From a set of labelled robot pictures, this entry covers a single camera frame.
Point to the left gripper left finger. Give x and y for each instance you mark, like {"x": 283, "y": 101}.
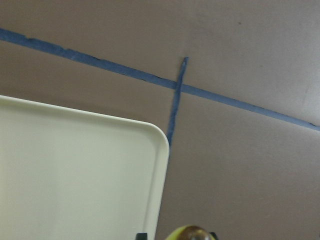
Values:
{"x": 141, "y": 235}

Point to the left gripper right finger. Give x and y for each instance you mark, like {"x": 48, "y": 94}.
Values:
{"x": 213, "y": 234}

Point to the white bear tray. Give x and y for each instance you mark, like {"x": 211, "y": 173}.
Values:
{"x": 68, "y": 174}

